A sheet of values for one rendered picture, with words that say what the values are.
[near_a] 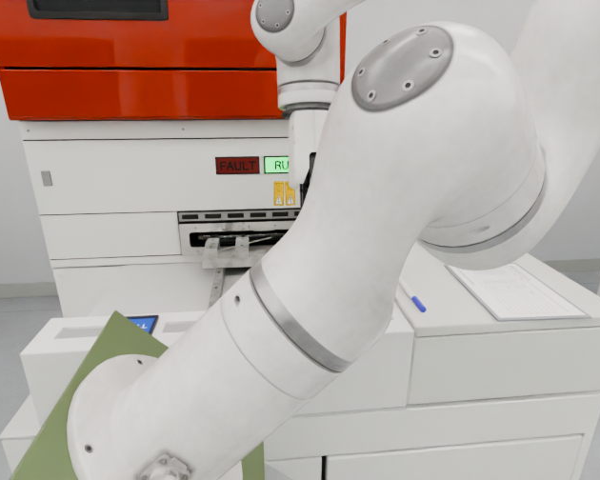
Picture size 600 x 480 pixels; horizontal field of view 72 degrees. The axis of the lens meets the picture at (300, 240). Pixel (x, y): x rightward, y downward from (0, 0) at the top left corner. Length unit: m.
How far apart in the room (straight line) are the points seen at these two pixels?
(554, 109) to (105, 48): 0.96
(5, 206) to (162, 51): 2.17
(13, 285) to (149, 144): 2.25
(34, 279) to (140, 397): 2.85
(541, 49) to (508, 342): 0.46
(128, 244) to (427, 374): 0.88
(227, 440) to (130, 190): 0.93
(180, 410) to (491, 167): 0.29
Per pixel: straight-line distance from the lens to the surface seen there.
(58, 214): 1.30
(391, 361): 0.66
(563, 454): 0.94
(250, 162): 1.14
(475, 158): 0.26
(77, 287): 1.36
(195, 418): 0.36
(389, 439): 0.77
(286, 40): 0.50
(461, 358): 0.71
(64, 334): 0.71
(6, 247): 3.21
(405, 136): 0.25
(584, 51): 0.39
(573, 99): 0.40
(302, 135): 0.53
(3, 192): 3.09
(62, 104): 1.17
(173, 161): 1.17
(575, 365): 0.82
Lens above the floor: 1.29
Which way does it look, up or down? 20 degrees down
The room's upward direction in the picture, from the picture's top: straight up
